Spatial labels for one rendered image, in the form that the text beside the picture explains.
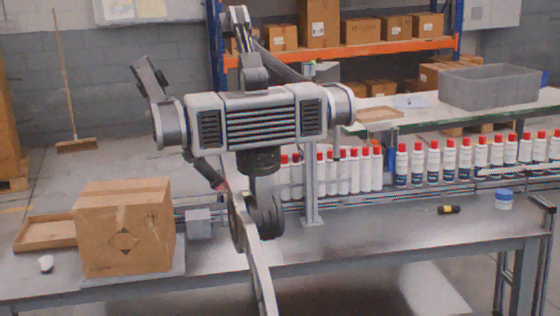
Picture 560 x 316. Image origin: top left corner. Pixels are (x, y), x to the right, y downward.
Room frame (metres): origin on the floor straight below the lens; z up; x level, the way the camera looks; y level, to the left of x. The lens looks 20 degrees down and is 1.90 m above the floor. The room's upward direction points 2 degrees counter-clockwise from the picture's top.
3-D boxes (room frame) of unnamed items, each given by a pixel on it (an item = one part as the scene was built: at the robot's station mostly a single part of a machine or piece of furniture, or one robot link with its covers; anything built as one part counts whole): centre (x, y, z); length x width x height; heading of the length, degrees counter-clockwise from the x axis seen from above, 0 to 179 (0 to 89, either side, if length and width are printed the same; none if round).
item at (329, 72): (2.23, -0.18, 1.38); 0.17 x 0.10 x 0.19; 154
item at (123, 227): (1.88, 0.56, 0.99); 0.30 x 0.24 x 0.27; 94
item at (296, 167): (2.29, -0.08, 0.98); 0.05 x 0.05 x 0.20
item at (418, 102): (4.12, -1.00, 0.81); 0.32 x 0.24 x 0.01; 1
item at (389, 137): (2.45, -0.47, 1.01); 0.14 x 0.13 x 0.26; 99
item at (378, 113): (3.81, -0.68, 0.82); 0.34 x 0.24 x 0.03; 111
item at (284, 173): (2.28, -0.02, 0.98); 0.05 x 0.05 x 0.20
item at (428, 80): (6.32, -2.08, 0.32); 1.20 x 0.83 x 0.64; 14
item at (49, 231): (2.14, 0.92, 0.85); 0.30 x 0.26 x 0.04; 99
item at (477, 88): (4.09, -1.55, 0.91); 0.60 x 0.40 x 0.22; 109
